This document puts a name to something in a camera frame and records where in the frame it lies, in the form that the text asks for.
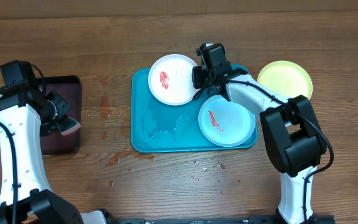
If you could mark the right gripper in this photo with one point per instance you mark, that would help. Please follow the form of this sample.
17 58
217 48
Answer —
196 78

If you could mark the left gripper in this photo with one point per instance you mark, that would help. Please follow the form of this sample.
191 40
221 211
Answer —
46 127

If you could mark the green and pink sponge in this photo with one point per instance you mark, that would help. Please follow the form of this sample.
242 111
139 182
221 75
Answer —
68 126

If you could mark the white plate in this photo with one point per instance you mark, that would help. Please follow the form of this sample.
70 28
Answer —
170 79

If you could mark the light blue plate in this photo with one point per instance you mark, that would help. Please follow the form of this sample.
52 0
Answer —
227 124

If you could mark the yellow-green plate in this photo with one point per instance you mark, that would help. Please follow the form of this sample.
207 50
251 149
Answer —
286 78

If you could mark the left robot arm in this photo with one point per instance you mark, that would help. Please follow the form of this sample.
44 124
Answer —
32 108

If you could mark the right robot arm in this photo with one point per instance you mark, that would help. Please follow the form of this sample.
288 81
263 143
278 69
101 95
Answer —
293 138

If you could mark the black water tray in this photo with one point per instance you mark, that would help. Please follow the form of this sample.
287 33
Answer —
70 89

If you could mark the blue plastic serving tray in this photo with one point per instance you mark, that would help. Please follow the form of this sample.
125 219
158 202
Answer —
157 127

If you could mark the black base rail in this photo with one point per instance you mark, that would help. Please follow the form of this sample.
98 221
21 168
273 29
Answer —
258 219

